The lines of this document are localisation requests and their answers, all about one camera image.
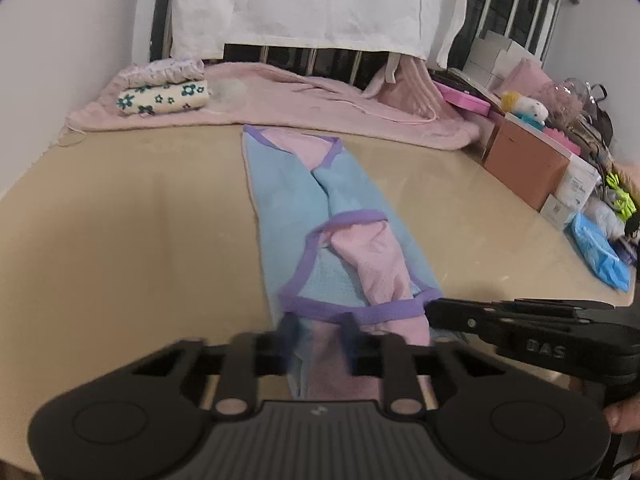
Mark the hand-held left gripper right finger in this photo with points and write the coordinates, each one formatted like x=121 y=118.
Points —
x=395 y=365

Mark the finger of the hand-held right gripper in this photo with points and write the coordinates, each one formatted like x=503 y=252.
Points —
x=450 y=312
x=560 y=305

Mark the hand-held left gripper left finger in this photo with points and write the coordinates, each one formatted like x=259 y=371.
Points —
x=245 y=365

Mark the pink and blue garment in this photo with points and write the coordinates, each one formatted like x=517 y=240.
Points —
x=295 y=200

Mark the person's right hand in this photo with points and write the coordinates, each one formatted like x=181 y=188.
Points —
x=625 y=416

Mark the blue plastic packet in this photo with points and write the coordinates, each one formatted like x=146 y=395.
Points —
x=597 y=250

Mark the white labelled box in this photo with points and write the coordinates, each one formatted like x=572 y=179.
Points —
x=575 y=190

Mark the neon yellow item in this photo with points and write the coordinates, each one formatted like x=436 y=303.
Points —
x=620 y=195

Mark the terracotta box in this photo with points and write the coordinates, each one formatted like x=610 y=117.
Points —
x=525 y=165

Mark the pink bumpy foam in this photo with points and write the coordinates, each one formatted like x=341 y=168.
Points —
x=562 y=141

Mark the black bag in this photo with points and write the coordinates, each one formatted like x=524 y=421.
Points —
x=602 y=120

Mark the yellow and white plush toy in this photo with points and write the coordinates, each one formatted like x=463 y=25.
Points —
x=527 y=107

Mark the clear bag with pink lace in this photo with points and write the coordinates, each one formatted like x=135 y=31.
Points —
x=567 y=97

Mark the pink flat case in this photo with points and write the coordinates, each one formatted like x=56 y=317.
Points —
x=465 y=100

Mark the pink pouch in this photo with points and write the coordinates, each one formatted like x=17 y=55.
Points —
x=530 y=80

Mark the pink ribbed cloth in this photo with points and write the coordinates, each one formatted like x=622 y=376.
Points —
x=405 y=85

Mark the stack of white boxes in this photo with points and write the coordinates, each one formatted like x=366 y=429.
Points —
x=495 y=55

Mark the pink fuzzy blanket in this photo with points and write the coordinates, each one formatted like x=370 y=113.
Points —
x=280 y=100

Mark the white translucent cloth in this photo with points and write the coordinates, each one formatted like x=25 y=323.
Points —
x=227 y=95

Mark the cream folded cloth green flowers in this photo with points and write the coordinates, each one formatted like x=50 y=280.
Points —
x=165 y=99

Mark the narrow white hanging cloth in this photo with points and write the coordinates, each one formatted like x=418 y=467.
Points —
x=452 y=15

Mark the pink folded small-floral cloth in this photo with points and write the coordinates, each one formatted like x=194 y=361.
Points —
x=165 y=71

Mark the large white hanging towel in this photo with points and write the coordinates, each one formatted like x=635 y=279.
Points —
x=325 y=5

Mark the small white hanging towel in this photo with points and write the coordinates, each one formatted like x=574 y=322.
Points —
x=200 y=10

